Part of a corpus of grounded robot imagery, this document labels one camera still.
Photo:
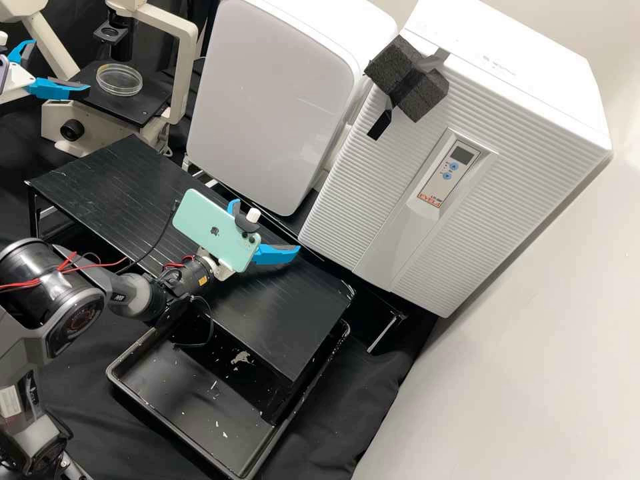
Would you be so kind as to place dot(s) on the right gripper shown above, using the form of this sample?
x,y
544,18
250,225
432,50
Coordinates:
x,y
222,271

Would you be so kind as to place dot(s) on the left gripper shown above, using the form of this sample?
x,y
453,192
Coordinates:
x,y
17,82

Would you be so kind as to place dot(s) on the petri dish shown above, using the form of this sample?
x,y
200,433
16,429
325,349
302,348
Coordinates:
x,y
120,80

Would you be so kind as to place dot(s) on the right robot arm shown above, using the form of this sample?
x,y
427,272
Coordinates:
x,y
60,300

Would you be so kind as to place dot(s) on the black platform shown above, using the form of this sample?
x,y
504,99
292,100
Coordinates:
x,y
125,200
372,300

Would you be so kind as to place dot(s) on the white box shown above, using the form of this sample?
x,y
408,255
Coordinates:
x,y
275,100

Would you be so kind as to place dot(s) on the cream microscope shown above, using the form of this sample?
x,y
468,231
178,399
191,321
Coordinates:
x,y
172,40

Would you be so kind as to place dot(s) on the black tray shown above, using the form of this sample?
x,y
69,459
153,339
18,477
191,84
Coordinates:
x,y
175,400

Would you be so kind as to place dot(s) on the white incubator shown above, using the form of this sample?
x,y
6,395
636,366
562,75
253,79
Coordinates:
x,y
500,30

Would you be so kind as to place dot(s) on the right wrist camera phone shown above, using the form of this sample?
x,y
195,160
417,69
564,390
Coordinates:
x,y
210,225

